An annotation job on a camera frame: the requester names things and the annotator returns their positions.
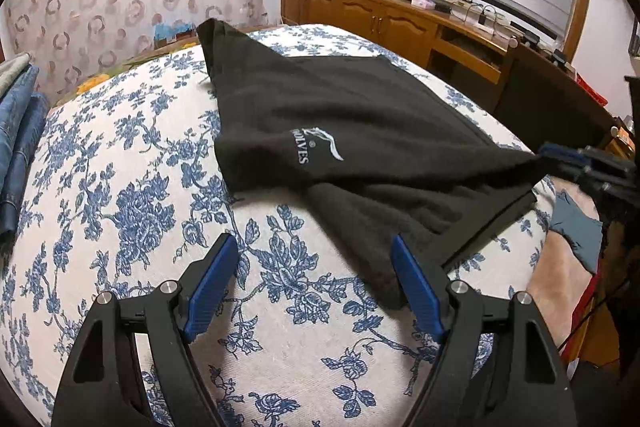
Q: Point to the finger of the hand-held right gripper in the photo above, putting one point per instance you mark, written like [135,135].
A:
[600,187]
[560,152]

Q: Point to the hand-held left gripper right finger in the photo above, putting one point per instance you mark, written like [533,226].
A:
[417,287]

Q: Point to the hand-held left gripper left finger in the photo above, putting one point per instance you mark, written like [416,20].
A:
[212,287]

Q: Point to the black pants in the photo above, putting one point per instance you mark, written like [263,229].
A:
[350,117]

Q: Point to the folded grey-green pants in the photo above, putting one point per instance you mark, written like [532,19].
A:
[12,72]

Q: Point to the red basket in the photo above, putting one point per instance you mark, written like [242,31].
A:
[592,89]

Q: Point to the blue-grey cloth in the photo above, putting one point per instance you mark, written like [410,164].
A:
[577,227]

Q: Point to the blue floral bed sheet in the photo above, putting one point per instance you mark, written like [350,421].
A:
[150,157]

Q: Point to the small pink box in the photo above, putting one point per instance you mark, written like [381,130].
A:
[423,2]

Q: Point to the colourful flower blanket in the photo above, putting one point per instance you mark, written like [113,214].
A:
[95,82]

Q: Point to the folded blue jeans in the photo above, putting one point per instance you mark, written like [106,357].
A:
[20,142]

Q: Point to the wooden cabinet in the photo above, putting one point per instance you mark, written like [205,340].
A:
[360,14]

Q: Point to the blue plastic bag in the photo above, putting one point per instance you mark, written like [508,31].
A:
[172,31]

